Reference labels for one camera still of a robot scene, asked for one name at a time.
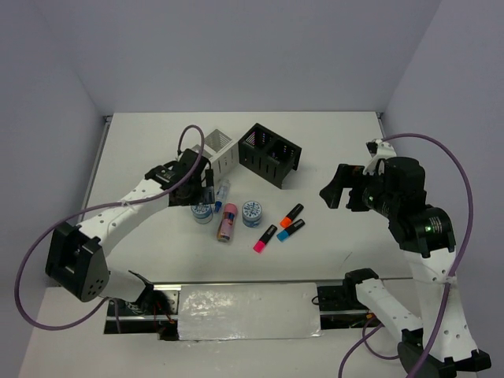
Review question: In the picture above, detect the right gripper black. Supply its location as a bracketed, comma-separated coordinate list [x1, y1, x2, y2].
[318, 161, 396, 214]

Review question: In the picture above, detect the blue slime jar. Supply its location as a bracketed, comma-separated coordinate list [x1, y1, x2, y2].
[191, 204, 213, 224]
[242, 201, 263, 228]

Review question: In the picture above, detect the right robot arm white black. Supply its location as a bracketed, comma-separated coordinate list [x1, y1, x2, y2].
[319, 157, 491, 377]

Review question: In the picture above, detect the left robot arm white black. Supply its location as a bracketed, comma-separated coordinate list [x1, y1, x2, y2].
[45, 149, 214, 314]

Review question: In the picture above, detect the clear blue-capped glue tube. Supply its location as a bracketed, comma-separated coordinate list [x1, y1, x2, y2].
[214, 179, 231, 213]

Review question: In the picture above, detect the white two-slot organizer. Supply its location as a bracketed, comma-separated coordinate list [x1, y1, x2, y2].
[203, 128, 239, 187]

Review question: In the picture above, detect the pink highlighter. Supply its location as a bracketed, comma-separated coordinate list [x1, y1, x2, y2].
[253, 224, 277, 254]

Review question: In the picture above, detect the orange highlighter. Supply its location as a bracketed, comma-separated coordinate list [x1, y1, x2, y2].
[280, 203, 304, 228]

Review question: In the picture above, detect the black two-slot organizer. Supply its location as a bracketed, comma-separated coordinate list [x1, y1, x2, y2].
[238, 123, 302, 189]

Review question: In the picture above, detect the blue highlighter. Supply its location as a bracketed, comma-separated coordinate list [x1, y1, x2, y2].
[276, 219, 306, 242]

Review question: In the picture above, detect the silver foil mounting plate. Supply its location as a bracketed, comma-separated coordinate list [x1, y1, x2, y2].
[104, 280, 371, 342]

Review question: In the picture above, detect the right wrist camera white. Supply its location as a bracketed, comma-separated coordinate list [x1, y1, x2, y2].
[363, 139, 397, 176]

